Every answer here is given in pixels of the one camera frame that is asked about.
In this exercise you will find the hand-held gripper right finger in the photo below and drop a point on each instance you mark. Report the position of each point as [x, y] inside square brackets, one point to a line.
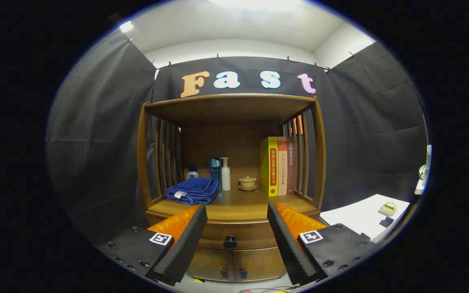
[289, 248]

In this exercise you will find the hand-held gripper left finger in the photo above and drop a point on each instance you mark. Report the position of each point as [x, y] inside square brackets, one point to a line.
[185, 244]

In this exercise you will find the wooden drawer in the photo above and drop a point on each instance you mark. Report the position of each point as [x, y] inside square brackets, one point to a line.
[238, 232]

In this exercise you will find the wooden cabinet door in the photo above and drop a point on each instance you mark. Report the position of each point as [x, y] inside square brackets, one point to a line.
[259, 262]
[212, 262]

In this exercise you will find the wooden countertop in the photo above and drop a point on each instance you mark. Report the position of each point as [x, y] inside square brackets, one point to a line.
[242, 203]

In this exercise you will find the white side cabinet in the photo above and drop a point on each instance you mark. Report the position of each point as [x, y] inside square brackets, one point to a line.
[360, 215]

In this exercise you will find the wooden cabinet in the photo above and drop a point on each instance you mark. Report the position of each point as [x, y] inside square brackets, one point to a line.
[234, 110]

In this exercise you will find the blue folded towel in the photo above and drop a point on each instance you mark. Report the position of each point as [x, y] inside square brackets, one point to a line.
[193, 189]

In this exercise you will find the small white bottle blue cap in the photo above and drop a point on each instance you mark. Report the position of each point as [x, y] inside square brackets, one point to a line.
[192, 174]

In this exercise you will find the beige lidded teacup with saucer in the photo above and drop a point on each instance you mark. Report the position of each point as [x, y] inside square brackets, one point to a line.
[247, 183]

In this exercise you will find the orange and white book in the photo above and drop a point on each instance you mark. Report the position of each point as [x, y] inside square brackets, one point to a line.
[282, 171]

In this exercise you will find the white pump bottle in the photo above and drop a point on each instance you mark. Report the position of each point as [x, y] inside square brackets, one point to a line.
[226, 177]

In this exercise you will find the yellow book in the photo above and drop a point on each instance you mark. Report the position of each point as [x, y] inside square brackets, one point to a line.
[269, 167]

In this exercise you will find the brown book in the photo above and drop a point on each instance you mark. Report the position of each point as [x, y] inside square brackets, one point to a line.
[291, 162]

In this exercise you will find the small pale green device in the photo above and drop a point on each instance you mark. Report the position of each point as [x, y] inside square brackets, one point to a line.
[388, 208]

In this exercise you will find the black backdrop cloth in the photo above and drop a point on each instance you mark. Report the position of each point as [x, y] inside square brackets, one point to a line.
[96, 142]

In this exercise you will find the ceiling light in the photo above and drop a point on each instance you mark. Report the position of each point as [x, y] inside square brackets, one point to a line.
[126, 26]

